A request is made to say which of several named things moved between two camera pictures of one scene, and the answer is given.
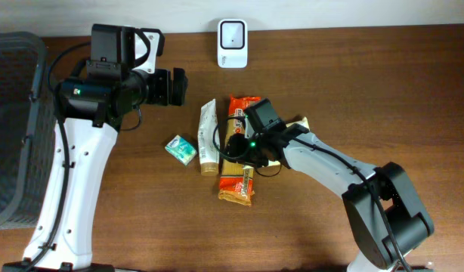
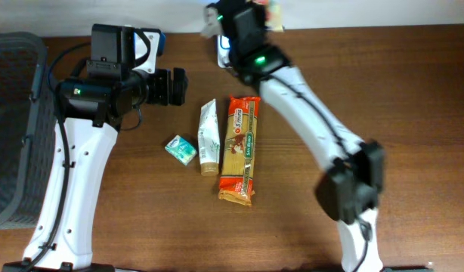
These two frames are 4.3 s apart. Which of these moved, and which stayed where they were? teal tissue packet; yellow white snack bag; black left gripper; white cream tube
Moved: yellow white snack bag
Stayed: white cream tube; black left gripper; teal tissue packet
